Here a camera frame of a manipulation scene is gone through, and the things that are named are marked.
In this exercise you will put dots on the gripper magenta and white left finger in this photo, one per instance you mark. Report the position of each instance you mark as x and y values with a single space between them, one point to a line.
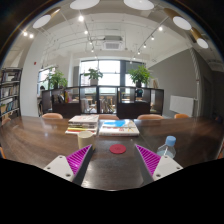
72 167

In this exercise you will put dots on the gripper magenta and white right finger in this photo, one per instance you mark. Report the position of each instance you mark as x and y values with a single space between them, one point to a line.
154 167

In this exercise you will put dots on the clear bottle with blue cap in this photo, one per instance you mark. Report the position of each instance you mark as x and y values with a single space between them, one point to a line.
168 147

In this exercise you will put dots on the red round coaster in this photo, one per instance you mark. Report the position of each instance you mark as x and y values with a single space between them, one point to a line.
117 149

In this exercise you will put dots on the stack of books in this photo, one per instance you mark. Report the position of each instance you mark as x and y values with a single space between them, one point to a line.
81 123

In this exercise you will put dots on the large blue cover book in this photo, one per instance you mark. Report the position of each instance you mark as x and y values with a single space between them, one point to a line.
118 128

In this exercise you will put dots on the orange chair far left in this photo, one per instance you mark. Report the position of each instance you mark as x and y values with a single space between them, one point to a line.
52 116

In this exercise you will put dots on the orange chair far right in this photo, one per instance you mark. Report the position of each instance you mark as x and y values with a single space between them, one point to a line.
178 116

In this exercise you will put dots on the dark low shelf unit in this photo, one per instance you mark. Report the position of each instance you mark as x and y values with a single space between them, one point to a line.
123 101

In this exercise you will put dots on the potted plant at left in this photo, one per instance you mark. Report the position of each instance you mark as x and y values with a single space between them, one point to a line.
57 79

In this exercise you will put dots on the potted plant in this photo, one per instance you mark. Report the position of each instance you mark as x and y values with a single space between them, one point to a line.
57 79
140 76
94 75

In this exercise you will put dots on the potted plant at right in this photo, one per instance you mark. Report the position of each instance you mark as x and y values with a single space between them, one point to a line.
140 76

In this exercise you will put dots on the potted plant in middle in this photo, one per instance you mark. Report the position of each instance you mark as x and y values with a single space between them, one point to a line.
94 75

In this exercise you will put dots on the tall bookshelf at left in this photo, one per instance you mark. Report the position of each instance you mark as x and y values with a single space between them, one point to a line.
10 92

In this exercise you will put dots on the ceiling air conditioner unit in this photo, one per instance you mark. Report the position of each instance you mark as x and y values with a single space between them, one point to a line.
112 43

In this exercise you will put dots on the white board on wall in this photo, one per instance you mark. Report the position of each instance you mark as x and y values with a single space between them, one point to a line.
182 105

